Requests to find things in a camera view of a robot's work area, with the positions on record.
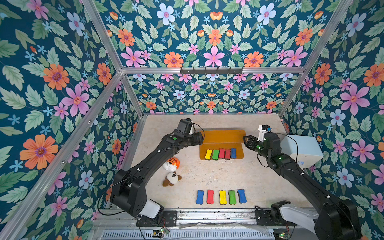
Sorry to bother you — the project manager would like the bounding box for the blue eraser bottom shelf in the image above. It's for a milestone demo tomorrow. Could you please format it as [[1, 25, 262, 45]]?
[[231, 148, 237, 159]]

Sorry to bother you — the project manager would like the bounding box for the green eraser bottom shelf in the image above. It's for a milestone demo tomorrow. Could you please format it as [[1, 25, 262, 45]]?
[[212, 150, 220, 161]]

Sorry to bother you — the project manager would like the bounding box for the green eraser shelf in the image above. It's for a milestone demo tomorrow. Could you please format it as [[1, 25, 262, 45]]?
[[212, 150, 220, 161], [228, 190, 237, 205]]

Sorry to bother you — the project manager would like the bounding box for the green eraser top shelf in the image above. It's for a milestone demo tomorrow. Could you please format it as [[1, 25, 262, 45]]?
[[228, 190, 237, 205]]

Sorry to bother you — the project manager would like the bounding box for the red eraser top shelf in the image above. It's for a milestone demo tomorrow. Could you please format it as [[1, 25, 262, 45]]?
[[207, 190, 214, 205]]

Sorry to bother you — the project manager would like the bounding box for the yellow eraser top shelf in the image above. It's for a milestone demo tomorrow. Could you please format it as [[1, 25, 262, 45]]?
[[219, 190, 228, 205]]

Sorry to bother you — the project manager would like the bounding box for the yellow eraser shelf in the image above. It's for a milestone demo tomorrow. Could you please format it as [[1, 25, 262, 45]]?
[[205, 149, 213, 161], [219, 190, 228, 205]]

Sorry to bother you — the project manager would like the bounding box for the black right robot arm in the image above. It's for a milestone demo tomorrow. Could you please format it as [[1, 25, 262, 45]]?
[[243, 133, 362, 240]]

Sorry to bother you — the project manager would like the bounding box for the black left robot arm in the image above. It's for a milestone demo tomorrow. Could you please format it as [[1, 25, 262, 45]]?
[[110, 118, 204, 220]]

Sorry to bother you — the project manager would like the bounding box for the orange wooden two-tier shelf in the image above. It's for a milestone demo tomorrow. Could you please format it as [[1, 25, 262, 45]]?
[[199, 130, 246, 160]]

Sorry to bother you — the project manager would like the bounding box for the yellow eraser bottom shelf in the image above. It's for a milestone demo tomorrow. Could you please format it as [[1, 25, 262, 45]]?
[[205, 149, 213, 161]]

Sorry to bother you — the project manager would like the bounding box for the orange tiger plush toy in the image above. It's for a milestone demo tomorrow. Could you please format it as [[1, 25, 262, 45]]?
[[162, 157, 181, 172]]

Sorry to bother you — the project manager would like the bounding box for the light blue box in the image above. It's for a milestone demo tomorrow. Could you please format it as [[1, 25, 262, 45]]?
[[281, 135, 324, 169]]

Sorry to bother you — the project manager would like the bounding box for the brown white dog plush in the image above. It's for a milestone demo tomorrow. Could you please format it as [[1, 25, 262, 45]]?
[[163, 172, 182, 187]]

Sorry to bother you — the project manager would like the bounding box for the black wall hook rail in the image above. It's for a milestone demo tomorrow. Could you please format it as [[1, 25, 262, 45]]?
[[180, 67, 244, 75]]

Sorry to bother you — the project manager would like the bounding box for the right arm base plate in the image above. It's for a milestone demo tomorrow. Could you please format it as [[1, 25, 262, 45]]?
[[255, 201, 297, 227]]

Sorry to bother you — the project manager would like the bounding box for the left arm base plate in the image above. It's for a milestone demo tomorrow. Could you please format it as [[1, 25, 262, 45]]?
[[136, 210, 178, 227]]

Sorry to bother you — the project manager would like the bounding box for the metal front rail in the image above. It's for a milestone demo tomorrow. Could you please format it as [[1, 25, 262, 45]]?
[[89, 207, 319, 240]]

